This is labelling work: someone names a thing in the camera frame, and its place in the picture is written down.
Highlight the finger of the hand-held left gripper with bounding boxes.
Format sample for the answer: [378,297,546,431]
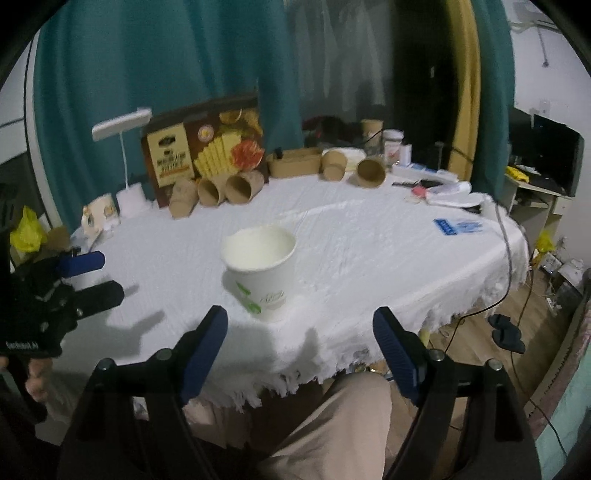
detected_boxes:
[73,280,125,320]
[55,250,106,280]

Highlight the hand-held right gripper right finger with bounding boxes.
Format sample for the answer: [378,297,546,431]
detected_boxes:
[373,306,543,480]

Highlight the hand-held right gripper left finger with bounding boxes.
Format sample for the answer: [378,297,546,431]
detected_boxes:
[55,305,259,480]

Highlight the white paper cup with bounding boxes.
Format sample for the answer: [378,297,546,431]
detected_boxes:
[221,225,297,323]

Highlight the brown paper cup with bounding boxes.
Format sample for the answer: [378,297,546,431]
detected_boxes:
[361,119,384,158]
[197,177,227,208]
[321,150,348,181]
[355,158,386,189]
[169,178,200,219]
[224,172,265,205]

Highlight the person's left hand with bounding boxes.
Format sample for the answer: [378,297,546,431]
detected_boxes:
[0,355,55,403]

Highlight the printed white mug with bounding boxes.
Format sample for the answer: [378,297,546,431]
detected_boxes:
[82,193,122,237]

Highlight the yellow plastic bag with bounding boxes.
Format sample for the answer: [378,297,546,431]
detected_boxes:
[10,206,48,254]

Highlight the person's leg in beige trousers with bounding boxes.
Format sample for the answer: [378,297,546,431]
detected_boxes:
[194,371,420,480]

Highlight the black slippers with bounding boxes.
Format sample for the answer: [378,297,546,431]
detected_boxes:
[488,313,526,354]

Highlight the white tablecloth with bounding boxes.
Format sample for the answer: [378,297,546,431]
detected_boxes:
[44,170,532,422]

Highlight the blue packet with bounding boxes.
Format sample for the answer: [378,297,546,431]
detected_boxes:
[433,217,484,236]

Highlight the white desk lamp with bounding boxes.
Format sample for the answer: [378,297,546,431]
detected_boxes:
[91,106,153,217]

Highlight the brown snack box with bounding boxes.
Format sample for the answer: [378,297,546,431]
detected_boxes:
[140,94,267,209]

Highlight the white plastic bag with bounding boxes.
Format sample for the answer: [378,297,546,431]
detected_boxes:
[424,180,494,212]

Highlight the small yellow bag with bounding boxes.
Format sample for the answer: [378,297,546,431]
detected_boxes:
[534,230,556,256]

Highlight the beige computer desk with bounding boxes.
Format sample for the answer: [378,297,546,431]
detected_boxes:
[501,174,576,254]

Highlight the white jar with label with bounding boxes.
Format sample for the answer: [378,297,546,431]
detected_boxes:
[383,128,405,167]

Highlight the brown cardboard box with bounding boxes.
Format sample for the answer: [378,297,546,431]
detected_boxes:
[269,148,323,179]

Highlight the teal curtain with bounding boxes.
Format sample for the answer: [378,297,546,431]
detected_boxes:
[34,0,306,228]
[470,0,516,209]

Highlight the yellow curtain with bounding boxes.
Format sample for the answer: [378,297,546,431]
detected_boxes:
[444,0,484,182]

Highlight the white sheer curtain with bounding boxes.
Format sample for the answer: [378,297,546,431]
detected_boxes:
[281,0,398,139]

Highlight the black cable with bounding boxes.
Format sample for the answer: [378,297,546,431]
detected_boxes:
[431,198,514,352]

